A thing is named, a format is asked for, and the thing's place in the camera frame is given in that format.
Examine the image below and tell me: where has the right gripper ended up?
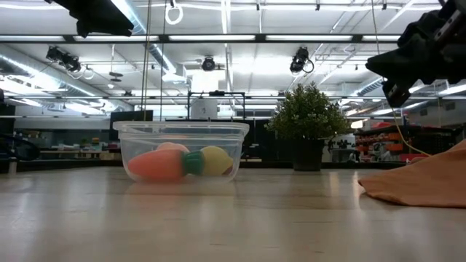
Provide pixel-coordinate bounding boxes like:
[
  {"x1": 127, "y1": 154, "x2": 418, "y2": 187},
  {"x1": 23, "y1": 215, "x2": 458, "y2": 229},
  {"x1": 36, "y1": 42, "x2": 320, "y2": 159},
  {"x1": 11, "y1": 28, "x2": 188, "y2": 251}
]
[{"x1": 366, "y1": 0, "x2": 466, "y2": 108}]

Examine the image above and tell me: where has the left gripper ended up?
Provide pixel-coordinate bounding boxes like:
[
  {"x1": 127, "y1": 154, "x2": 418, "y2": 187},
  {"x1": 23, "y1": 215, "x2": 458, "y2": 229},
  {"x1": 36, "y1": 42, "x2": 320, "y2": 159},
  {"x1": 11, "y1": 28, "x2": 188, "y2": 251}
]
[{"x1": 45, "y1": 0, "x2": 135, "y2": 39}]

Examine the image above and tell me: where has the orange toy carrot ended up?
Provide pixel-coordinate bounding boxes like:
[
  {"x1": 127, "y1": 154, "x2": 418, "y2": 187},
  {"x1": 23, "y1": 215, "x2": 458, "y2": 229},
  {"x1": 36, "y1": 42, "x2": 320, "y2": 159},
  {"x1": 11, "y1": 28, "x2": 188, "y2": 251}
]
[{"x1": 127, "y1": 148, "x2": 205, "y2": 182}]

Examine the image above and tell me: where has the yellow toy lemon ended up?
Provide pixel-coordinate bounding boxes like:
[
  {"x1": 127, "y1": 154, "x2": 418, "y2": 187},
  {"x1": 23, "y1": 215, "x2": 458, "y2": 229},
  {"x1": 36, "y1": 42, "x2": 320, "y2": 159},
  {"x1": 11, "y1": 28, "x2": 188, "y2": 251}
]
[{"x1": 199, "y1": 145, "x2": 234, "y2": 178}]

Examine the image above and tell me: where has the clear plastic tupperware container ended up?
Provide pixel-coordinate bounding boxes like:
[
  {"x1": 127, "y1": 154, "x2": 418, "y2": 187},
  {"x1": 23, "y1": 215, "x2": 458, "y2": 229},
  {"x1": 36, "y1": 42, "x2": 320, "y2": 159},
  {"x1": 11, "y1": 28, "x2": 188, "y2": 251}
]
[{"x1": 112, "y1": 121, "x2": 250, "y2": 184}]

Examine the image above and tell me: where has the shelf with orange bins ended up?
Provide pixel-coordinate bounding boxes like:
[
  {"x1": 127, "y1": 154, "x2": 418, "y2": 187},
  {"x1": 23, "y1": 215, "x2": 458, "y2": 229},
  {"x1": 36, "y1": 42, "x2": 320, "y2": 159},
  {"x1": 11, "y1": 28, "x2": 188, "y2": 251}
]
[{"x1": 353, "y1": 122, "x2": 466, "y2": 164}]

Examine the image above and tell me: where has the black monitor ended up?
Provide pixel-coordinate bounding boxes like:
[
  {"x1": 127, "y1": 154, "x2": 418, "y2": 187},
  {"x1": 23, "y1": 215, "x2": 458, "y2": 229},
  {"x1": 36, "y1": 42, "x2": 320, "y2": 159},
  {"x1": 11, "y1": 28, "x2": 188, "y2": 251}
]
[{"x1": 108, "y1": 110, "x2": 154, "y2": 141}]

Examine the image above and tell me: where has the potted green bush plant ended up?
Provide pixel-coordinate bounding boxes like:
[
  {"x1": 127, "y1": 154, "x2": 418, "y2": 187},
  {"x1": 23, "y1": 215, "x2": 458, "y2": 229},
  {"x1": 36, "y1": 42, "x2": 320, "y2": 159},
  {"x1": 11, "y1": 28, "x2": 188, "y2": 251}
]
[{"x1": 264, "y1": 82, "x2": 352, "y2": 172}]

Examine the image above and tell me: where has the tan cloth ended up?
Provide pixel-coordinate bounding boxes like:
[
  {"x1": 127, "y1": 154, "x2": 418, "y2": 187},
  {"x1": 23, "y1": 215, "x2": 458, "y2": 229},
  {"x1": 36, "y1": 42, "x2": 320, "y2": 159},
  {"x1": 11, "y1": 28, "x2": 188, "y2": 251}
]
[{"x1": 358, "y1": 140, "x2": 466, "y2": 209}]

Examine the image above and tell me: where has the white box device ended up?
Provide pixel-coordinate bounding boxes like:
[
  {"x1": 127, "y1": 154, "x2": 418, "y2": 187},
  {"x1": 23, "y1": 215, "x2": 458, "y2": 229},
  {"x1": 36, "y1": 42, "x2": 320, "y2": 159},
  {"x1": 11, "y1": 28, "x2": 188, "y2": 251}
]
[{"x1": 191, "y1": 98, "x2": 218, "y2": 120}]

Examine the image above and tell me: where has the cluttered background workbench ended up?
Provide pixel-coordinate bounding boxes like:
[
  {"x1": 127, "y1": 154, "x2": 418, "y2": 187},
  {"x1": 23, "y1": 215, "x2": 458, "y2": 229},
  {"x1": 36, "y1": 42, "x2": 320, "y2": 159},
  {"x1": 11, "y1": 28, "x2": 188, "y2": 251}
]
[{"x1": 36, "y1": 138, "x2": 110, "y2": 161}]

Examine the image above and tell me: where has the thin hanging cord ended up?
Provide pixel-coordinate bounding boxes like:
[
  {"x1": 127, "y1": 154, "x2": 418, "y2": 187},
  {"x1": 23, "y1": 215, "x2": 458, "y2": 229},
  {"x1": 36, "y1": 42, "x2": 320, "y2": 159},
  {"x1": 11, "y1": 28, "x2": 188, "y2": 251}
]
[{"x1": 140, "y1": 0, "x2": 153, "y2": 122}]

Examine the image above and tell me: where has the black overhead frame beam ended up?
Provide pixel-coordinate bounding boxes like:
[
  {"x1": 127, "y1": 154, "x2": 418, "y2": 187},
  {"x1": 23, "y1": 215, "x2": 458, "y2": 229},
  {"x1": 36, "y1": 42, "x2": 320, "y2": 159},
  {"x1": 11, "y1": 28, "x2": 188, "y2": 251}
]
[{"x1": 0, "y1": 33, "x2": 401, "y2": 44}]

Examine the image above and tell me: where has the black ceiling camera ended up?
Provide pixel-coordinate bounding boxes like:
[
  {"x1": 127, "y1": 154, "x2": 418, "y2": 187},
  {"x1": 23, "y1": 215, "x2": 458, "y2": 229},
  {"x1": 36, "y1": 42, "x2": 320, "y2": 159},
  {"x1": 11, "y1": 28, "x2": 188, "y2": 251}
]
[
  {"x1": 201, "y1": 56, "x2": 217, "y2": 72},
  {"x1": 45, "y1": 46, "x2": 82, "y2": 73},
  {"x1": 289, "y1": 46, "x2": 315, "y2": 74}
]

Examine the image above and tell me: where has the thin yellow hanging cable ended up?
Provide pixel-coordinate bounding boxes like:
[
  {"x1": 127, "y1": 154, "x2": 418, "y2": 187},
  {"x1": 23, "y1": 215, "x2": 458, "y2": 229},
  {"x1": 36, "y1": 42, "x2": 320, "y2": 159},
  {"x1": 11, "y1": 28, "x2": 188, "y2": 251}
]
[{"x1": 370, "y1": 0, "x2": 433, "y2": 158}]

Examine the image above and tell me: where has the white hanging ring cable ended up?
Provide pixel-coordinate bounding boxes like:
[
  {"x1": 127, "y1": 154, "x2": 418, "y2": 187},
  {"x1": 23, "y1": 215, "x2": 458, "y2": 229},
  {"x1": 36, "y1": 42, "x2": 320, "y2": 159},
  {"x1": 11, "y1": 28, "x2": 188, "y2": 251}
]
[{"x1": 165, "y1": 0, "x2": 184, "y2": 26}]

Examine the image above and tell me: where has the silver ceiling air duct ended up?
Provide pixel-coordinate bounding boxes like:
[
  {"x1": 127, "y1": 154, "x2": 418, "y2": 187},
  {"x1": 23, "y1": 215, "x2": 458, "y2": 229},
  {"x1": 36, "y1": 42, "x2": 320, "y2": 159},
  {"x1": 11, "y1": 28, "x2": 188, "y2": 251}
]
[{"x1": 108, "y1": 0, "x2": 179, "y2": 76}]

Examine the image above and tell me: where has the black metal frame stand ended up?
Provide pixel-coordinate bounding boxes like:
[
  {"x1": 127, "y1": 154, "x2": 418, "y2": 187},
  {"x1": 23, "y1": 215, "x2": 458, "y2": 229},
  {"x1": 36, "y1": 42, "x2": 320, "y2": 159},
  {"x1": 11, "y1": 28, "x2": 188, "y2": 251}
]
[{"x1": 187, "y1": 90, "x2": 246, "y2": 123}]

